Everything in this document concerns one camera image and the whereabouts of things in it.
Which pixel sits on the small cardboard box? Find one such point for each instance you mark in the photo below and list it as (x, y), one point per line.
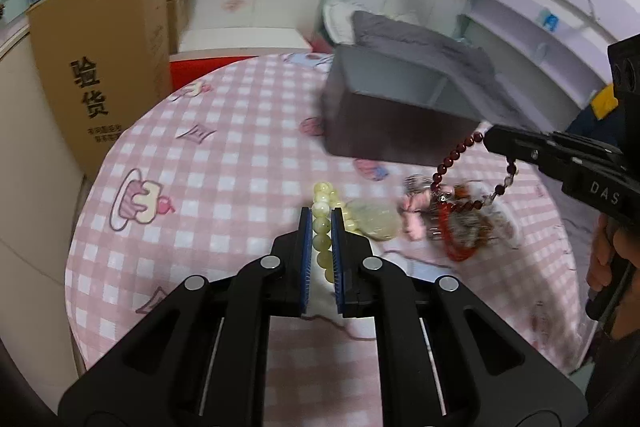
(178, 16)

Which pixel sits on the pale jade pendant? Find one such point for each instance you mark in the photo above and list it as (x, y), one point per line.
(378, 220)

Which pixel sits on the pink checkered tablecloth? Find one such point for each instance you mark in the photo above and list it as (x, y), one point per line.
(203, 183)

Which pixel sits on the dark metal tin box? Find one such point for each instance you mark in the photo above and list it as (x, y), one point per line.
(378, 107)

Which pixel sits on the grey bed duvet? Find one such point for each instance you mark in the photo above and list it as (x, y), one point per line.
(470, 68)

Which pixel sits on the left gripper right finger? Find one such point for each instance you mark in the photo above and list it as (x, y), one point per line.
(352, 293)

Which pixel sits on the white low cabinet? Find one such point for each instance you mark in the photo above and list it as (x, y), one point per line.
(240, 41)

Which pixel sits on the white pillow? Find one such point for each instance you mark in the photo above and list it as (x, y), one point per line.
(337, 20)

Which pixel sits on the brown cardboard box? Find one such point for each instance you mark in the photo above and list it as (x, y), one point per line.
(102, 65)

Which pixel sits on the yellow blue garment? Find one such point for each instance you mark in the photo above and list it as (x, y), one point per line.
(601, 120)

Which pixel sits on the person's right hand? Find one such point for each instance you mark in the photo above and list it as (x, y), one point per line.
(624, 244)

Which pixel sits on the lilac wall shelf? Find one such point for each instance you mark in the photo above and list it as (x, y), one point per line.
(540, 6)

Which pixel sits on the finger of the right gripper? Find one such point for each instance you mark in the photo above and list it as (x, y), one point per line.
(552, 153)

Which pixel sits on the pink bow hair clip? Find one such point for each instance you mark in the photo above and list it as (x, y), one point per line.
(413, 205)

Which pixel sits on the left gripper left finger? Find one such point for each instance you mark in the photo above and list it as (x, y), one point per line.
(291, 295)

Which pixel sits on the jewelry pile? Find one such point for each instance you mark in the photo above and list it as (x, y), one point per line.
(468, 217)

